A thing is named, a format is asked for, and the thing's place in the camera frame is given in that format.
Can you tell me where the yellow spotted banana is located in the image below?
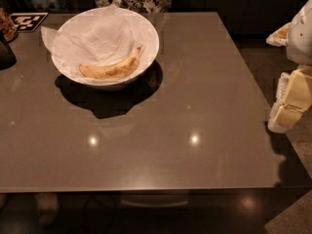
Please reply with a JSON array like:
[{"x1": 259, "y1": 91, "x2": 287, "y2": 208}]
[{"x1": 79, "y1": 47, "x2": 141, "y2": 80}]

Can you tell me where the white ceramic bowl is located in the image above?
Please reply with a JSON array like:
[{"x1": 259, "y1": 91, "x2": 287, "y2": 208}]
[{"x1": 52, "y1": 11, "x2": 159, "y2": 91}]

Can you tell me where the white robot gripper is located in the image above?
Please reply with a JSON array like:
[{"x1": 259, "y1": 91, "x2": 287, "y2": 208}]
[{"x1": 266, "y1": 0, "x2": 312, "y2": 134}]

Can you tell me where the brown patterned container left edge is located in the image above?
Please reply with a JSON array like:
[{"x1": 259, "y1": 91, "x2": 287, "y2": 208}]
[{"x1": 0, "y1": 8, "x2": 18, "y2": 42}]

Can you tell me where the white crumpled paper liner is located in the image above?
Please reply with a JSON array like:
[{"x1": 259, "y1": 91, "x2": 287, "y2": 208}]
[{"x1": 40, "y1": 5, "x2": 146, "y2": 73}]

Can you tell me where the black white fiducial marker card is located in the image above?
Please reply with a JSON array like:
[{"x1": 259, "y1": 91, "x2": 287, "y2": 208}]
[{"x1": 10, "y1": 13, "x2": 48, "y2": 32}]

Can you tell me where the dark round object left edge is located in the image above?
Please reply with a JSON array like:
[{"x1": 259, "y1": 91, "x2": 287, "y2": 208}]
[{"x1": 0, "y1": 31, "x2": 17, "y2": 69}]

